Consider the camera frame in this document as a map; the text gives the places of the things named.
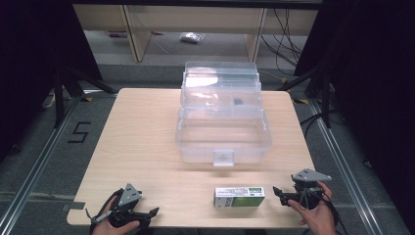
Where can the black metal stand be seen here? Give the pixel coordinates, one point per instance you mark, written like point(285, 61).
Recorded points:
point(321, 94)
point(65, 94)

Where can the crumpled clear plastic bag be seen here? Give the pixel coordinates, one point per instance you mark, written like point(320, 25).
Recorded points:
point(192, 37)

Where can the aluminium floor rail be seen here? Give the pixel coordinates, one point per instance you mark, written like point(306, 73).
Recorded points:
point(36, 163)
point(345, 169)

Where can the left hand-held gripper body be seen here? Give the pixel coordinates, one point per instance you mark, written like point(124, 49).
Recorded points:
point(129, 196)

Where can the green and white carton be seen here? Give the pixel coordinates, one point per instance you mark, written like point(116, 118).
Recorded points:
point(239, 197)

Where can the yellow and black tape piece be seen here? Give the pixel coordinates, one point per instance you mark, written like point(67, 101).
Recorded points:
point(86, 99)
point(301, 101)

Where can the person's left hand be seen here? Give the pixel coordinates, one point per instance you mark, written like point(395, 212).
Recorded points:
point(114, 229)

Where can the person's right hand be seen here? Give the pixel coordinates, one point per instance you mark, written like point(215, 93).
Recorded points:
point(318, 217)

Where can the black curtain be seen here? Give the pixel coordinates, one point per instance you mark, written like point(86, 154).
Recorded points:
point(375, 98)
point(32, 65)

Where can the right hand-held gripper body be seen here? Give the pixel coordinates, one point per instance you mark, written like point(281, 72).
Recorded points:
point(308, 189)

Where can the clear plastic storage box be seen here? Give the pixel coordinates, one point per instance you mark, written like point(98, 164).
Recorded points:
point(225, 137)

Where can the pink flat object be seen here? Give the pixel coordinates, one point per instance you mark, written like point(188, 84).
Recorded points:
point(117, 34)

